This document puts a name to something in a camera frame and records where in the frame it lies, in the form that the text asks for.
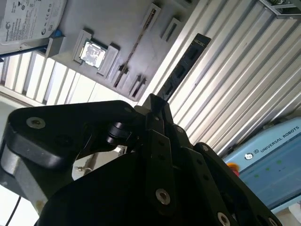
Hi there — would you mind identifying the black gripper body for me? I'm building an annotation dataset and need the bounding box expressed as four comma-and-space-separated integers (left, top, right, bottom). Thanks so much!
36, 153, 205, 226

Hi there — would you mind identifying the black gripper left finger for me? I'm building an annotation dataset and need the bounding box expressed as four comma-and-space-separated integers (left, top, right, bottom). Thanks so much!
0, 93, 178, 215

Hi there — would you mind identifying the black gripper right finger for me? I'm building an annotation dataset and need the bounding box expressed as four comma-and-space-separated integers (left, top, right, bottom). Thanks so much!
157, 95, 284, 226

